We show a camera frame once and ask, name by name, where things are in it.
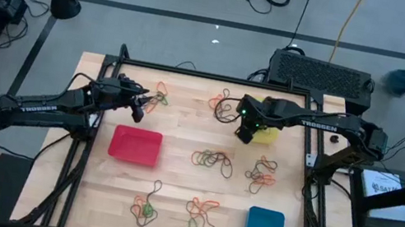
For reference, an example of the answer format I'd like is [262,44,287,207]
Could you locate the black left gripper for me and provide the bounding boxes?
[93,72,159,126]

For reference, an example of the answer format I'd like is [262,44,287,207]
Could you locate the yellow translucent plastic basket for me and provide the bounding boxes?
[245,95,286,147]

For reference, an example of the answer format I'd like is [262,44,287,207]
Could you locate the red translucent plastic basket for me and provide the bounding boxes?
[106,123,165,169]

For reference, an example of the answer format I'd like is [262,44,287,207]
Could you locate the black perforated computer case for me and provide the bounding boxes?
[262,46,379,118]

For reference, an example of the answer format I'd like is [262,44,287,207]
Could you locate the white printed sign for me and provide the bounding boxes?
[354,168,405,225]

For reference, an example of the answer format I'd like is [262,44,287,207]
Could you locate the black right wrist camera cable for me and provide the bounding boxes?
[212,94,247,127]

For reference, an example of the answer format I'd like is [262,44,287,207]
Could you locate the silver metal bracket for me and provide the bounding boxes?
[304,152,318,169]

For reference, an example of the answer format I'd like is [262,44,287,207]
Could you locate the black hanging cable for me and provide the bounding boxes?
[283,0,314,53]

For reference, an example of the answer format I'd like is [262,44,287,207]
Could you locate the yellow hanging cable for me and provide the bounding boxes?
[327,0,368,67]

